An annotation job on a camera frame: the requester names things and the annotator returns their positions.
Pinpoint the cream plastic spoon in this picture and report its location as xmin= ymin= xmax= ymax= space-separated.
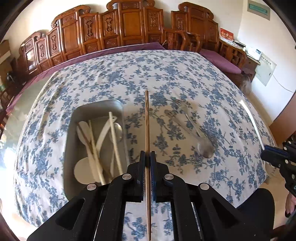
xmin=95 ymin=116 xmax=121 ymax=158

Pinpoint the brown wooden chopstick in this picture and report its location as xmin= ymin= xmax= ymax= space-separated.
xmin=145 ymin=90 xmax=151 ymax=240

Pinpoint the person right hand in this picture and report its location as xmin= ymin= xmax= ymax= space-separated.
xmin=285 ymin=193 xmax=296 ymax=217

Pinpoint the silver metal spoon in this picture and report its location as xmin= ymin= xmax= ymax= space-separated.
xmin=179 ymin=103 xmax=214 ymax=159

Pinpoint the grey metal tray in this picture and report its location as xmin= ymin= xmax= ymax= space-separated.
xmin=63 ymin=99 xmax=130 ymax=200

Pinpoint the blue floral tablecloth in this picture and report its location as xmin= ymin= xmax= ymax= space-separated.
xmin=14 ymin=49 xmax=276 ymax=241

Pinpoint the wooden side table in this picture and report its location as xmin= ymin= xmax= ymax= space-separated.
xmin=218 ymin=39 xmax=260 ymax=80

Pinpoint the purple seat cushion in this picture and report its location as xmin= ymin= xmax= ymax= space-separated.
xmin=200 ymin=49 xmax=241 ymax=74

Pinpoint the red card on side table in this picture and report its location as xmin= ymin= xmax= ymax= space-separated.
xmin=219 ymin=27 xmax=234 ymax=43

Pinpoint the carved wooden armchair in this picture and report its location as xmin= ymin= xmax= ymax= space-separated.
xmin=161 ymin=2 xmax=219 ymax=53

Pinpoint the carved wooden long bench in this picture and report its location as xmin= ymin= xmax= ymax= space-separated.
xmin=16 ymin=1 xmax=164 ymax=77

